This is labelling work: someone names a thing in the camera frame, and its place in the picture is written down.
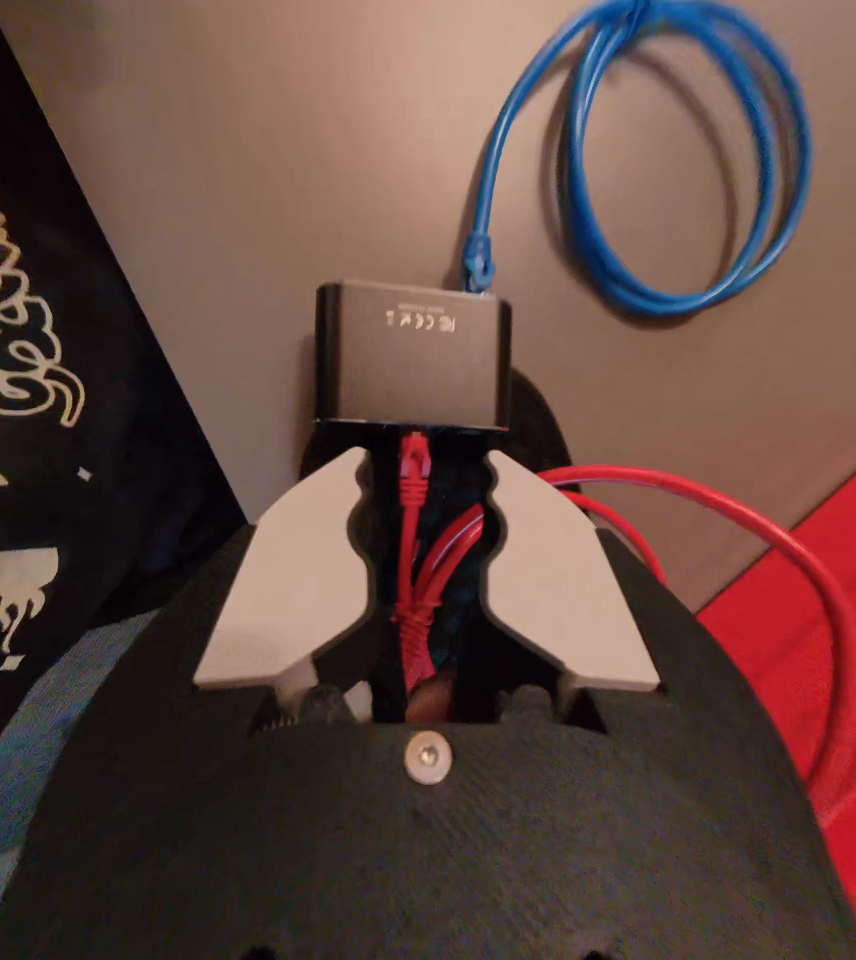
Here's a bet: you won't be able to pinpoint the person's dark printed hoodie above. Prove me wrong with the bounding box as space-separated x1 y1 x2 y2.
0 0 251 798

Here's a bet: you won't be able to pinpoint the person's right hand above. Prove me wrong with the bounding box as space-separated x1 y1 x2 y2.
405 671 461 725

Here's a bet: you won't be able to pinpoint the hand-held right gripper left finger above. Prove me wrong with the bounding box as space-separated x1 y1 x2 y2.
193 447 377 710

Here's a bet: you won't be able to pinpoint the blue ethernet cable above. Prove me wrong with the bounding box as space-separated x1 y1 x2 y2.
460 0 813 318

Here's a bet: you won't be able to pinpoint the red twist tie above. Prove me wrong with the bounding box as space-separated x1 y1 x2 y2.
390 603 438 640

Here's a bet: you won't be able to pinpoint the red plastic bin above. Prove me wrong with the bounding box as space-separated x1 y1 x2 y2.
698 429 856 960

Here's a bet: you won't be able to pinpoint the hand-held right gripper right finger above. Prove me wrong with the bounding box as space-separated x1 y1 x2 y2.
479 450 662 695

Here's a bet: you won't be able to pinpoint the person's blue jeans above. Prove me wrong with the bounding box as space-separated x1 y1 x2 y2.
0 607 168 960

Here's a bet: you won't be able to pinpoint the black ethernet hub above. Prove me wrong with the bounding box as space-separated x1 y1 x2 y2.
314 279 513 435

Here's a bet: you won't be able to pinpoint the red ethernet cable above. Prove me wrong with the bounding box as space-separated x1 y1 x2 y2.
390 431 856 809

